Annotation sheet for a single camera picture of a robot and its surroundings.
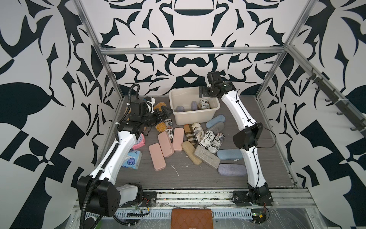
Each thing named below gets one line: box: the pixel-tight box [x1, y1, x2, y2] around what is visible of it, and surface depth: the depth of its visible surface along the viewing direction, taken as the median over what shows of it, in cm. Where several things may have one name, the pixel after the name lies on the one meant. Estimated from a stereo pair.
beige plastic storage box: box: [168, 87, 221, 126], surface depth 104 cm
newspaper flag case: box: [207, 132, 225, 154], surface depth 91 cm
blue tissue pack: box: [121, 150, 143, 170], surface depth 85 cm
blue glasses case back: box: [205, 114, 226, 129], surface depth 104 cm
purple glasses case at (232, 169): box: [217, 163, 247, 177], surface depth 83 cm
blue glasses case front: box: [216, 148, 244, 160], surface depth 88 cm
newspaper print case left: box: [163, 118, 173, 140], surface depth 99 cm
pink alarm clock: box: [132, 133, 146, 150], surface depth 93 cm
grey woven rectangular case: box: [193, 145, 221, 169], surface depth 85 cm
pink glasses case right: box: [172, 127, 184, 152], surface depth 95 cm
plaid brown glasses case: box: [183, 124, 199, 149], surface depth 97 cm
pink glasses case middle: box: [157, 131, 175, 158], surface depth 91 cm
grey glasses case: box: [205, 122, 225, 136], surface depth 100 cm
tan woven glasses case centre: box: [182, 140, 203, 166], surface depth 89 cm
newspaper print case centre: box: [199, 130, 215, 150], surface depth 91 cm
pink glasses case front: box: [148, 143, 167, 172], surface depth 89 cm
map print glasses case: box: [191, 122, 205, 144], surface depth 98 cm
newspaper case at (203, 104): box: [197, 98, 211, 111], surface depth 110 cm
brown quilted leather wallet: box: [171, 208, 214, 229], surface depth 69 cm
